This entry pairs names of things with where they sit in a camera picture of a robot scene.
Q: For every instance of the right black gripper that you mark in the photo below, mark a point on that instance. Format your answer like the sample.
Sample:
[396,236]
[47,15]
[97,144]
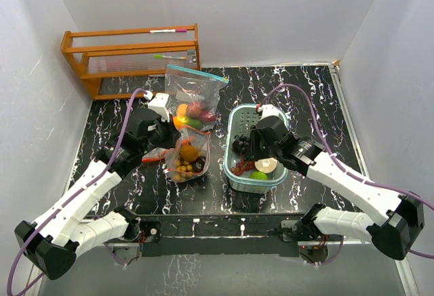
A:
[255,153]

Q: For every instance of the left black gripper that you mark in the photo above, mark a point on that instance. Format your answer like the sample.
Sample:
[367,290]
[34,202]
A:
[173,134]

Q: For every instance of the white round bun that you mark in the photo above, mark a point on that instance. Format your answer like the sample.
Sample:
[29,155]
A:
[266,165]

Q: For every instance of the light blue plastic basket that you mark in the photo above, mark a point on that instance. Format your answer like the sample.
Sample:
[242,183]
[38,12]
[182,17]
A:
[246,176]

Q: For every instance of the green yellow mango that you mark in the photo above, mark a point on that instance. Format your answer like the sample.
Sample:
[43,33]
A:
[182,119]

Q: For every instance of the orange fruit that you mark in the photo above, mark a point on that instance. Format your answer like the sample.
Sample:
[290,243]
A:
[188,153]

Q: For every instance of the orange-zipper clear bag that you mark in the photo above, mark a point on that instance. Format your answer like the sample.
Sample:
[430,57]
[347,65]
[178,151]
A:
[188,135]

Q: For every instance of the longan bunch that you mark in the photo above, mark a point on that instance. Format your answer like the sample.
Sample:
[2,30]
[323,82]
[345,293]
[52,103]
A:
[183,170]

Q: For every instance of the blue-zipper clear bag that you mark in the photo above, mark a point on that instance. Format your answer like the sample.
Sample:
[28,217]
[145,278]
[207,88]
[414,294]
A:
[185,85]

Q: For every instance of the magenta round fruit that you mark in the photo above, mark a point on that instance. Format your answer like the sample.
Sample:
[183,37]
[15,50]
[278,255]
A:
[206,116]

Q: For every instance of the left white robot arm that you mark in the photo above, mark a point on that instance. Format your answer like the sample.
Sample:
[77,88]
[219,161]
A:
[55,239]

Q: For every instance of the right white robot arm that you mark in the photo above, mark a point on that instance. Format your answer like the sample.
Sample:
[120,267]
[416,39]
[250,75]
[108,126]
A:
[390,220]

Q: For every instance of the dark grape bunch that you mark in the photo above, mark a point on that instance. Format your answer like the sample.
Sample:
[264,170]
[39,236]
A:
[241,144]

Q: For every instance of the red grape bunch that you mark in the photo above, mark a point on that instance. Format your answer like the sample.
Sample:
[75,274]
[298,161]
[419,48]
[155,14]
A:
[241,167]

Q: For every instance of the green lime fruit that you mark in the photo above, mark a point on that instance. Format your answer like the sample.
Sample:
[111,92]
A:
[258,175]

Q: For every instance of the green marker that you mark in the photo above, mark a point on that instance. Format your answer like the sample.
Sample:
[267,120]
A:
[159,56]

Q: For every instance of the orange wooden shelf rack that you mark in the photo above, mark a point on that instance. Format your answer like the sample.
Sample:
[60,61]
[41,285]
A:
[106,54]

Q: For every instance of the pink white marker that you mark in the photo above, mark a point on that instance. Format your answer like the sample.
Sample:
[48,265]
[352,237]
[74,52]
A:
[171,30]

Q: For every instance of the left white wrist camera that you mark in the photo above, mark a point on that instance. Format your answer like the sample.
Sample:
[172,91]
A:
[159,104]

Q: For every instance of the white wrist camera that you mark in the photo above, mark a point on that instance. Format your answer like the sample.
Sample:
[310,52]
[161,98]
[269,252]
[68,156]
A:
[159,104]
[267,110]

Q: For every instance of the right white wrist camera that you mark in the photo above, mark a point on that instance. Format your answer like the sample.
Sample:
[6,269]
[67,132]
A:
[267,110]

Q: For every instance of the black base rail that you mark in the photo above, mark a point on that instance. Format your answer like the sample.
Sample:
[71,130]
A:
[238,234]

